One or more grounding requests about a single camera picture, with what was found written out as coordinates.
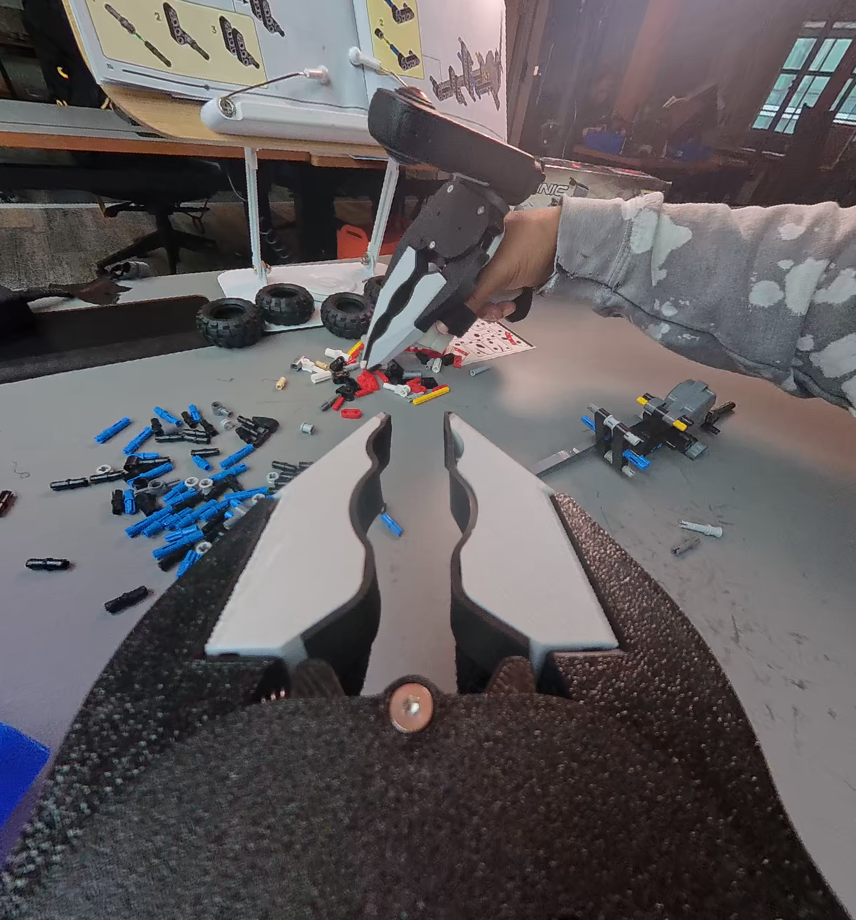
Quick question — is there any person's right hand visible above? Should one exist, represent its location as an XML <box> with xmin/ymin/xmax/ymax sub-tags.
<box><xmin>467</xmin><ymin>207</ymin><xmax>565</xmax><ymax>322</ymax></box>

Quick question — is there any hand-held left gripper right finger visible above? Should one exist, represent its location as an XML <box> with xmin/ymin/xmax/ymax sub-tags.
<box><xmin>444</xmin><ymin>412</ymin><xmax>620</xmax><ymax>680</ymax></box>

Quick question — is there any pile of blue black pins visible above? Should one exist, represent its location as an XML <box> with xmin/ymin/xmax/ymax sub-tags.
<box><xmin>50</xmin><ymin>404</ymin><xmax>314</xmax><ymax>576</ymax></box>

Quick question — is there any printed sticker sheet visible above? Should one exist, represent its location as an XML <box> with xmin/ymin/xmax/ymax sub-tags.
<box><xmin>445</xmin><ymin>320</ymin><xmax>536</xmax><ymax>368</ymax></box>

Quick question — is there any person's right forearm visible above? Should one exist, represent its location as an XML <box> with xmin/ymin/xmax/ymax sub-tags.
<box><xmin>543</xmin><ymin>193</ymin><xmax>856</xmax><ymax>426</ymax></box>

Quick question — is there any pile of mixed brick parts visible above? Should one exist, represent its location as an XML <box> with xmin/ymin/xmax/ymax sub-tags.
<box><xmin>290</xmin><ymin>338</ymin><xmax>490</xmax><ymax>421</ymax></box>

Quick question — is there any building instruction booklet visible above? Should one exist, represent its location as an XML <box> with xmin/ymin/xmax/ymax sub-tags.
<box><xmin>83</xmin><ymin>0</ymin><xmax>508</xmax><ymax>141</ymax></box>

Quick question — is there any partly built brick model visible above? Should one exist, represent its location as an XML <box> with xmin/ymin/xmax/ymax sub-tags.
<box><xmin>536</xmin><ymin>379</ymin><xmax>736</xmax><ymax>479</ymax></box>

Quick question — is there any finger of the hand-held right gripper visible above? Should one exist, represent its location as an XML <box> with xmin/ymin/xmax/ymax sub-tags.
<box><xmin>365</xmin><ymin>259</ymin><xmax>450</xmax><ymax>371</ymax></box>
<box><xmin>360</xmin><ymin>244</ymin><xmax>423</xmax><ymax>366</ymax></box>

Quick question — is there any paned window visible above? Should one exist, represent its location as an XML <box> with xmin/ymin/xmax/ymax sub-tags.
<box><xmin>751</xmin><ymin>22</ymin><xmax>856</xmax><ymax>134</ymax></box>

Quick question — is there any long wooden table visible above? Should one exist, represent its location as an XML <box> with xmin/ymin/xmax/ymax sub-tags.
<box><xmin>0</xmin><ymin>97</ymin><xmax>393</xmax><ymax>170</ymax></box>

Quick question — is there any white book stand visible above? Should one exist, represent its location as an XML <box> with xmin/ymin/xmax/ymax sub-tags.
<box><xmin>201</xmin><ymin>46</ymin><xmax>418</xmax><ymax>333</ymax></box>

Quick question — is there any black office chair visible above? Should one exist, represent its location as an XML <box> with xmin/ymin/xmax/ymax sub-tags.
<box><xmin>101</xmin><ymin>165</ymin><xmax>206</xmax><ymax>274</ymax></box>

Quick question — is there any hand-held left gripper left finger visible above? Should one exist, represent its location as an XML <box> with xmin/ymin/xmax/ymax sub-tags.
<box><xmin>205</xmin><ymin>412</ymin><xmax>393</xmax><ymax>694</ymax></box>

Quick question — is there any rounded wooden board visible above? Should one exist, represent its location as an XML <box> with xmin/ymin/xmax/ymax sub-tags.
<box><xmin>61</xmin><ymin>0</ymin><xmax>400</xmax><ymax>161</ymax></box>

